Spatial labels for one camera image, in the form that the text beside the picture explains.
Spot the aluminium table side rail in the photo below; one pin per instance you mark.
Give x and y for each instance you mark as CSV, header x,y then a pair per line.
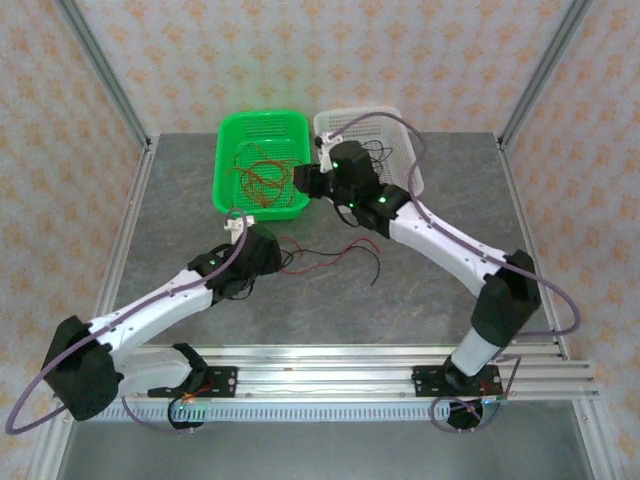
x,y
135,200
525,225

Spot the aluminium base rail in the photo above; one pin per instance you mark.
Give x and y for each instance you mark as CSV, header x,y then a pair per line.
x,y
320,372

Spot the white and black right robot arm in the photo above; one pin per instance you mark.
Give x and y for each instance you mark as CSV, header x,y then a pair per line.
x,y
440,245

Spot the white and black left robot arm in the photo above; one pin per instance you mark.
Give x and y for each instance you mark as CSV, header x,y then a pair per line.
x,y
150,310

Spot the aluminium frame post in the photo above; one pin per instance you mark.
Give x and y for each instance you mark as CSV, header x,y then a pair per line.
x,y
107,70
542,70

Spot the white plastic mesh basket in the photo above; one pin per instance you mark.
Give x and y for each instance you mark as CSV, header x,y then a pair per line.
x,y
380,127

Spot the green plastic mesh basket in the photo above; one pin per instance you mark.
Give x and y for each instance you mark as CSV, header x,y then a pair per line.
x,y
270,125

